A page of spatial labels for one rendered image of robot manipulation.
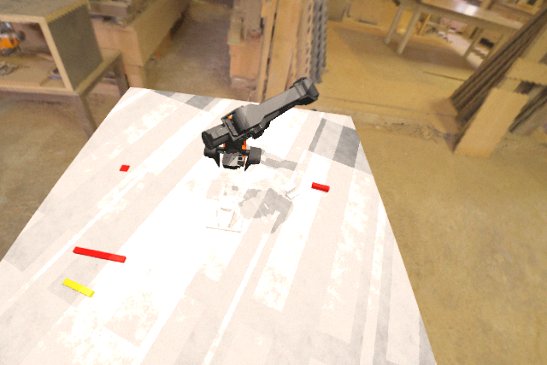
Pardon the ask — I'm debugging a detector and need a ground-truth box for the red flat bar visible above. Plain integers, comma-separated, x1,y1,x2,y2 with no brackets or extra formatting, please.
73,247,126,263

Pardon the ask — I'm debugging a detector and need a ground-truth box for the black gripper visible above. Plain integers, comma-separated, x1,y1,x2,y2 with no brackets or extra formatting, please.
204,139,262,171

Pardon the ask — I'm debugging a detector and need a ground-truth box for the yellow flat bar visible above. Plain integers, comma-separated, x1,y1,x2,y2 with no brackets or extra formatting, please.
62,278,94,297

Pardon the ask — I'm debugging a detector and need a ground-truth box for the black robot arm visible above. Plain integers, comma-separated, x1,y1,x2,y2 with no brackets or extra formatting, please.
202,77,320,170

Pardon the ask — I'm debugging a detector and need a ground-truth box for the red cylinder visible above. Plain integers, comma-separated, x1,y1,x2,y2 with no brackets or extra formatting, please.
311,182,330,192

